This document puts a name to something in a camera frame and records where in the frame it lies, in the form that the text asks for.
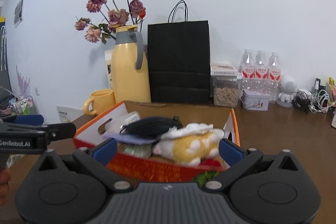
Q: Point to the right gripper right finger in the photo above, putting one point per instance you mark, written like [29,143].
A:
[241,162]

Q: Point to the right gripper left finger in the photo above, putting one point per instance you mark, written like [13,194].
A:
[95,160]

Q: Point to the purple knitted cloth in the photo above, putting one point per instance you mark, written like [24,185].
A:
[129,139]

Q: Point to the person's left hand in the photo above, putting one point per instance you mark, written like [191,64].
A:
[5,177]

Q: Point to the yellow white plush toy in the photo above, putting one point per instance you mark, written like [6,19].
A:
[190,150]

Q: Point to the white cloth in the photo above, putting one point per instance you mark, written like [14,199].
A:
[191,129]

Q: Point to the yellow mug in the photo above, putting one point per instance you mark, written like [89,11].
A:
[99,102]

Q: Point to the white tin box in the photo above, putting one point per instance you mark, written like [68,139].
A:
[255,100]

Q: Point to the black zip pouch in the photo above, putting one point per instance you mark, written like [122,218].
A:
[151,127]

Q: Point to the clear seed container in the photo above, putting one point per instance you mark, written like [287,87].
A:
[226,91]

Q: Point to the yellow thermos jug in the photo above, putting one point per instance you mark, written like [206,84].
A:
[130,73]

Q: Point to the white robot figurine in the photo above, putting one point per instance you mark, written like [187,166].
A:
[288,88]

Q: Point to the water bottle left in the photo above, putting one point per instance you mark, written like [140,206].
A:
[247,69]

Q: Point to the water bottle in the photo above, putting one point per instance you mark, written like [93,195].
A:
[247,69]
[274,75]
[261,71]

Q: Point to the water bottle middle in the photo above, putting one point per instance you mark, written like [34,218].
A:
[261,71]

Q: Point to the white box on container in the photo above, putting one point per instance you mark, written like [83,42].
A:
[223,70]

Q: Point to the water bottle right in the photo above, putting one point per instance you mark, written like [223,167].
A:
[274,75]

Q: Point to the white carton with text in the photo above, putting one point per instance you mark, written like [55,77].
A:
[108,59]

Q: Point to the black paper bag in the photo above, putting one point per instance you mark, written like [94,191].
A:
[178,56]

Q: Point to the dried pink flower bouquet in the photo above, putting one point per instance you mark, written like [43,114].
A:
[113,17]

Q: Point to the wire storage rack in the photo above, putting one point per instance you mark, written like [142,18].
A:
[20,106]

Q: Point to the white wall panel box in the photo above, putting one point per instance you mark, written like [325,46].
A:
[68,114]

